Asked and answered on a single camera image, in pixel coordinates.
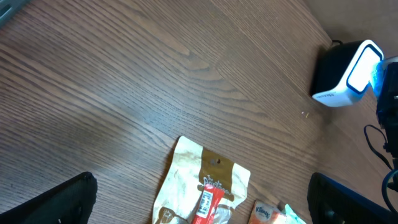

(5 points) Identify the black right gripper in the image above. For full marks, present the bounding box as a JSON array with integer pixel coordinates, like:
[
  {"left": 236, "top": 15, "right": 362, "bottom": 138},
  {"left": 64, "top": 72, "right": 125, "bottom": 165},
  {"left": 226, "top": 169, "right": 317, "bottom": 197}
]
[{"left": 376, "top": 62, "right": 397, "bottom": 169}]

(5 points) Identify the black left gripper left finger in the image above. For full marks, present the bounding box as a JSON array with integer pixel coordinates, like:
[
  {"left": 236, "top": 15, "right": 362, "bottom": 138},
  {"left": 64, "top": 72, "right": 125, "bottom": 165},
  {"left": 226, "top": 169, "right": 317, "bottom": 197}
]
[{"left": 1, "top": 172, "right": 98, "bottom": 224}]

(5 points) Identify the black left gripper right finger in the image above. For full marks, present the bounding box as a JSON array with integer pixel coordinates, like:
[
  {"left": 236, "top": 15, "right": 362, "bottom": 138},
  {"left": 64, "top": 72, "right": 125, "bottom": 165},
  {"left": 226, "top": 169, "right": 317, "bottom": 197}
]
[{"left": 307, "top": 172, "right": 397, "bottom": 224}]

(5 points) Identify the teal wet wipes pack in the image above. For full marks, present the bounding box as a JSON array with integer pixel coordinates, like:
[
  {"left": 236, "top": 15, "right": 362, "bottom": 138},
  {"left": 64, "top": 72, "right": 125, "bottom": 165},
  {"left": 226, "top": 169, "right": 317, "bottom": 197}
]
[{"left": 369, "top": 56, "right": 397, "bottom": 100}]

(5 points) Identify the small orange packet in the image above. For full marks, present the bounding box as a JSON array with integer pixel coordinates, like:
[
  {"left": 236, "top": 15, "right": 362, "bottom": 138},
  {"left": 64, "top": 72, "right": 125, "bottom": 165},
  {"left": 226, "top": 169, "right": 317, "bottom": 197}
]
[{"left": 248, "top": 200, "right": 287, "bottom": 224}]

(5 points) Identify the brown red snack bag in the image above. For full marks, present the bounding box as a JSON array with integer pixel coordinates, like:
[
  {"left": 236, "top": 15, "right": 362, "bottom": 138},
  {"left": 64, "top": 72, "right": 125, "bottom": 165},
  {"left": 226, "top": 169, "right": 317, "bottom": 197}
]
[{"left": 152, "top": 136, "right": 251, "bottom": 223}]

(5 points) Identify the white barcode scanner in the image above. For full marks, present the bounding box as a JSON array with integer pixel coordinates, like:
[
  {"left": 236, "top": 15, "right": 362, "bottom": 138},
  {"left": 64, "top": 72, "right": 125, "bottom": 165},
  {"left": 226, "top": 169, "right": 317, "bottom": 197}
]
[{"left": 311, "top": 40, "right": 384, "bottom": 108}]

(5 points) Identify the red candy bar wrapper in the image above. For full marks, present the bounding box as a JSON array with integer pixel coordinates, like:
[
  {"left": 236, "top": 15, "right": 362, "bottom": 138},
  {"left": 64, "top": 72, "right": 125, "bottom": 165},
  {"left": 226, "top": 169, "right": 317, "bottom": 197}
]
[{"left": 191, "top": 184, "right": 224, "bottom": 224}]

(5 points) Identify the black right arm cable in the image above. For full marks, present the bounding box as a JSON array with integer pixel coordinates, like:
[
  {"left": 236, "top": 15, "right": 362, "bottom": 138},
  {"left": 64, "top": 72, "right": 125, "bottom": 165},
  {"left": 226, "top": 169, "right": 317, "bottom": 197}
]
[{"left": 363, "top": 124, "right": 398, "bottom": 214}]

